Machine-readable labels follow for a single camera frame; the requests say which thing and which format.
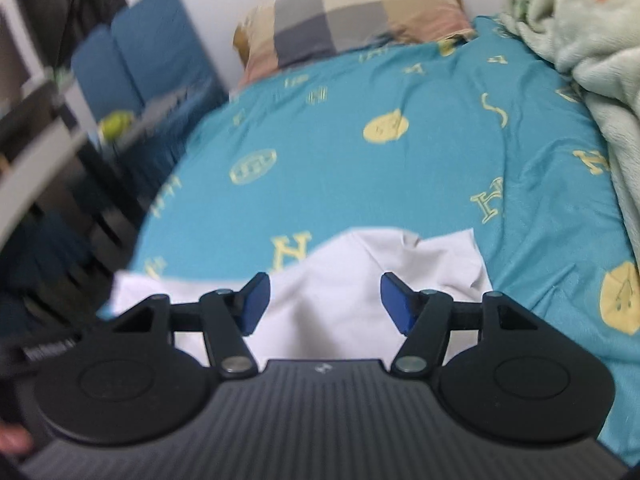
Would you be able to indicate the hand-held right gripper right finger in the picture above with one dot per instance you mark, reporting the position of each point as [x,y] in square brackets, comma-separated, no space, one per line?
[397,305]

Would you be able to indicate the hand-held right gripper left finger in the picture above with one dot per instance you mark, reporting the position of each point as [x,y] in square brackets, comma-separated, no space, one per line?
[256,305]

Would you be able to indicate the white shirt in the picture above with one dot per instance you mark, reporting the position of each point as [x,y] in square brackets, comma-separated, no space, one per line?
[325,300]

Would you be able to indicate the person's left hand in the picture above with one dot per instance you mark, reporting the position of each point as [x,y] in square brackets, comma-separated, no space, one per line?
[15,437]

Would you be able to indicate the blue covered chair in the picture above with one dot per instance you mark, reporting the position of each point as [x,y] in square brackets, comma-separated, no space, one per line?
[165,40]
[100,70]
[50,250]

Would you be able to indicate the teal printed bed sheet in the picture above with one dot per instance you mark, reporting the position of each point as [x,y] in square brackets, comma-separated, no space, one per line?
[400,185]

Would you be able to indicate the white edged wooden table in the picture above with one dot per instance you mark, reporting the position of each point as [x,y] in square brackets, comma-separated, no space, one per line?
[30,180]

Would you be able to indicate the grey cloth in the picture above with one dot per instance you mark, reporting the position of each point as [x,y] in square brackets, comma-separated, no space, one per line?
[165,102]

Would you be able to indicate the yellow-green small item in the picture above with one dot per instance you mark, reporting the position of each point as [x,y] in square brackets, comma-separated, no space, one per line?
[117,126]

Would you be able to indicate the brown pillow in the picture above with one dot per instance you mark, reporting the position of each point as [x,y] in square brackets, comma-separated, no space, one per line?
[240,40]

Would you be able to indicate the checkered pillow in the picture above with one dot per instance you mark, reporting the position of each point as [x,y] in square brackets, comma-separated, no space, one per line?
[350,15]

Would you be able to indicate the green printed fleece blanket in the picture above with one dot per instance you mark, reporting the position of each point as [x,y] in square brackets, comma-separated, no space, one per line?
[590,35]

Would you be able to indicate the dark window grille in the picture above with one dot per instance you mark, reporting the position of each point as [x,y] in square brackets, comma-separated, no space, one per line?
[65,0]

